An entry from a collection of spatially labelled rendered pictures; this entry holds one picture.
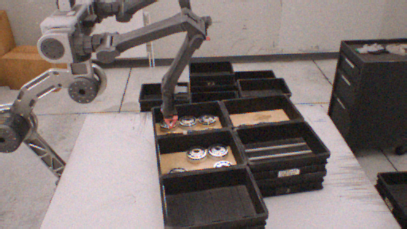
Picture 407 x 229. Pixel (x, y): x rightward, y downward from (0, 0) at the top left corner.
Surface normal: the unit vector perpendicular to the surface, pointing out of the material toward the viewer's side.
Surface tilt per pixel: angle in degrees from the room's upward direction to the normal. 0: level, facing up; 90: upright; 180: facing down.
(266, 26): 90
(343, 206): 0
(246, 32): 90
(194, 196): 0
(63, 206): 0
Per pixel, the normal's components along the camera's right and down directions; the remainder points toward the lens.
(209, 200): -0.02, -0.85
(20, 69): -0.15, 0.51
